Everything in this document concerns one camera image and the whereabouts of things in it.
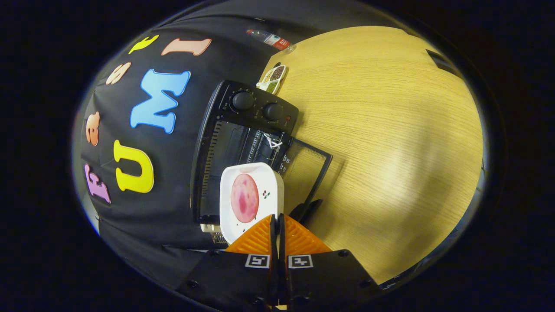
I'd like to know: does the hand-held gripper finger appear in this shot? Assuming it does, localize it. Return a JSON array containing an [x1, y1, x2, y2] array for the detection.
[[176, 214, 278, 310], [277, 213, 382, 309]]

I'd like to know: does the pink ham slice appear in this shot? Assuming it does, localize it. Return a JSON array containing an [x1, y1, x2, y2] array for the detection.
[[230, 174, 260, 224]]

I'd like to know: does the white square plate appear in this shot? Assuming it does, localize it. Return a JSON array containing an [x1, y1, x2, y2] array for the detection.
[[219, 162, 285, 244]]

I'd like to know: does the black toaster oven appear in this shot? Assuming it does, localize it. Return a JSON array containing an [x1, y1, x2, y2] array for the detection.
[[191, 79, 333, 226]]

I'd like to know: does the black backdrop cloth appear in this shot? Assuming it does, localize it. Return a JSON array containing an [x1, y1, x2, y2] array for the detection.
[[72, 0, 391, 291]]

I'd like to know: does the small dish of seeds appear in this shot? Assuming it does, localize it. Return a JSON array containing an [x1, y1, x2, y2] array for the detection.
[[256, 63, 287, 94]]

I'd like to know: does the clear plastic water bottle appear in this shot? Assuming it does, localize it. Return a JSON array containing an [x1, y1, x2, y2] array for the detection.
[[246, 29, 297, 53]]

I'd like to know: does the black flat block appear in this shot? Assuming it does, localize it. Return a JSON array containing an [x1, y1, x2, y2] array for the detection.
[[426, 49, 456, 78]]

